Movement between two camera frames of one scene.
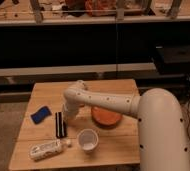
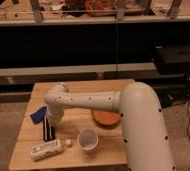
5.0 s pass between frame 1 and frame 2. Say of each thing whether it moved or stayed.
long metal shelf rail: stayed
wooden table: stayed
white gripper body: moved
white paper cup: stayed
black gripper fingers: moved
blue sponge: stayed
